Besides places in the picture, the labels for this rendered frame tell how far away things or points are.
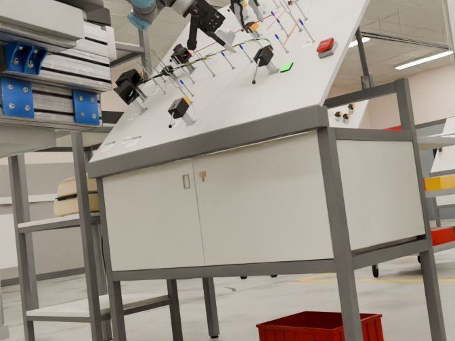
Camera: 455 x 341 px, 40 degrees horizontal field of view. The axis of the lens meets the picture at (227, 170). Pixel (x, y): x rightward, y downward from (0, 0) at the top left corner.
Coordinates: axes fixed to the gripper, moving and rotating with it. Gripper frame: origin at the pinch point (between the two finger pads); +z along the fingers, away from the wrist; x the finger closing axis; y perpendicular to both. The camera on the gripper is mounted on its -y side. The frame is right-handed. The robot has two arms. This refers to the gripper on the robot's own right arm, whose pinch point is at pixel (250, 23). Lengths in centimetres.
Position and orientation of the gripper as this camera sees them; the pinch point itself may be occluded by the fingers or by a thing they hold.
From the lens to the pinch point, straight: 222.9
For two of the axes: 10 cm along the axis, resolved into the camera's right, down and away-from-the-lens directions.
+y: 6.2, -3.7, 6.9
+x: -7.1, 1.0, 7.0
